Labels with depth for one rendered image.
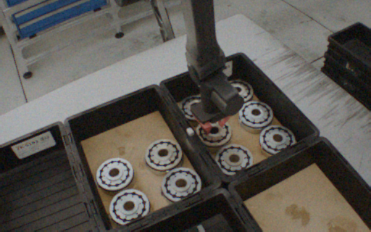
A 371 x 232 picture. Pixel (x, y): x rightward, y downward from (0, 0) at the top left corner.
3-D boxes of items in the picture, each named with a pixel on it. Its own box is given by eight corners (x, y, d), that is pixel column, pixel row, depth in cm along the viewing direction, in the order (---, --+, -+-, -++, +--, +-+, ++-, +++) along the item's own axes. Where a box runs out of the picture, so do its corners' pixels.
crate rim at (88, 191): (64, 124, 98) (61, 119, 97) (157, 88, 106) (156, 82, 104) (105, 243, 73) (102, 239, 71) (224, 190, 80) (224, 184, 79)
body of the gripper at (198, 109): (235, 109, 92) (235, 89, 87) (203, 127, 89) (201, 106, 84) (221, 96, 96) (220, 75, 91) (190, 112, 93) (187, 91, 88)
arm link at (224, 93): (215, 43, 80) (185, 61, 79) (246, 68, 73) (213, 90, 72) (224, 77, 90) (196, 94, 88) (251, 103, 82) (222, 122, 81)
